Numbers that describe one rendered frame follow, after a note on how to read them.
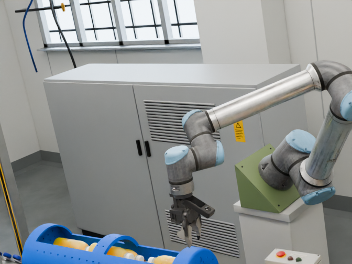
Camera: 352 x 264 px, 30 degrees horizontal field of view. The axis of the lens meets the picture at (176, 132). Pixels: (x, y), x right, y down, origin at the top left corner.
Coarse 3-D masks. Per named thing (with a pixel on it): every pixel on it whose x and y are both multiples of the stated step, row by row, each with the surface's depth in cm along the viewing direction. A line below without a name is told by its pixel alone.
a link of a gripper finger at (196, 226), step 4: (196, 220) 248; (192, 224) 251; (196, 224) 248; (200, 224) 250; (192, 228) 253; (196, 228) 250; (200, 228) 250; (196, 232) 251; (200, 232) 251; (200, 236) 251
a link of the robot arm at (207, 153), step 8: (200, 136) 244; (208, 136) 244; (192, 144) 245; (200, 144) 242; (208, 144) 242; (216, 144) 242; (192, 152) 239; (200, 152) 239; (208, 152) 240; (216, 152) 240; (200, 160) 239; (208, 160) 240; (216, 160) 241; (200, 168) 241
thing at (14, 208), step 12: (0, 132) 349; (0, 144) 350; (0, 156) 350; (0, 168) 353; (0, 180) 357; (12, 180) 357; (12, 192) 357; (12, 204) 358; (12, 216) 361; (24, 216) 365; (24, 228) 365; (24, 240) 365
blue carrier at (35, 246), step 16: (48, 224) 302; (32, 240) 292; (48, 240) 304; (80, 240) 308; (96, 240) 300; (112, 240) 272; (128, 240) 282; (32, 256) 289; (48, 256) 283; (64, 256) 278; (80, 256) 273; (96, 256) 268; (112, 256) 264; (144, 256) 286; (176, 256) 275; (192, 256) 248; (208, 256) 256
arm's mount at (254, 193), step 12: (252, 156) 317; (264, 156) 321; (240, 168) 308; (252, 168) 312; (240, 180) 309; (252, 180) 306; (240, 192) 311; (252, 192) 306; (264, 192) 304; (276, 192) 308; (288, 192) 311; (240, 204) 314; (252, 204) 309; (264, 204) 304; (276, 204) 302; (288, 204) 306
